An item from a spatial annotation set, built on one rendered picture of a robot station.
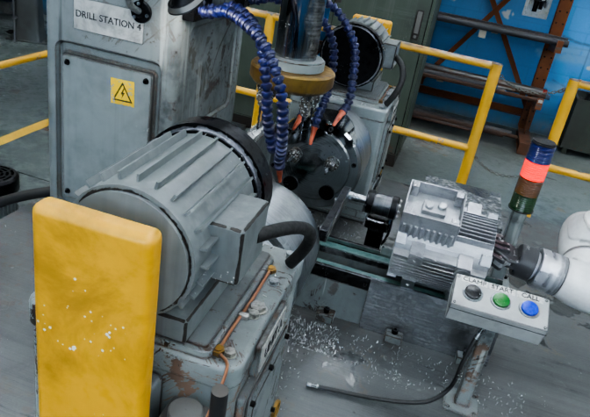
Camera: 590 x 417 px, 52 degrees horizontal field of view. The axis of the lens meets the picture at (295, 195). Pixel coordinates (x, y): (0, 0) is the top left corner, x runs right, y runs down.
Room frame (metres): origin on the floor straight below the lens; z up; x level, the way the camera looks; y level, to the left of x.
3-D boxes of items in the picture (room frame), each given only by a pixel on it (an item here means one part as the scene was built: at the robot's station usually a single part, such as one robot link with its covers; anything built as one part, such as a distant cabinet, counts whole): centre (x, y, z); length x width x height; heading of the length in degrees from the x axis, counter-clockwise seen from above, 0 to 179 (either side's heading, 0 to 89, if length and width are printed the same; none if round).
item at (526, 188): (1.44, -0.58, 1.10); 0.06 x 0.06 x 0.04
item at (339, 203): (1.27, -0.10, 1.01); 0.26 x 0.04 x 0.03; 168
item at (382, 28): (1.88, -0.15, 1.16); 0.33 x 0.26 x 0.42; 168
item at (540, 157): (1.44, -0.58, 1.19); 0.06 x 0.06 x 0.04
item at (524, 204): (1.44, -0.58, 1.05); 0.06 x 0.06 x 0.04
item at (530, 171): (1.44, -0.58, 1.14); 0.06 x 0.06 x 0.04
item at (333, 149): (1.59, -0.06, 1.04); 0.41 x 0.25 x 0.25; 168
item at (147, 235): (0.64, 0.11, 1.16); 0.33 x 0.26 x 0.42; 168
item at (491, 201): (1.70, -0.50, 0.86); 0.27 x 0.24 x 0.12; 168
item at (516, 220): (1.44, -0.58, 1.01); 0.08 x 0.08 x 0.42; 78
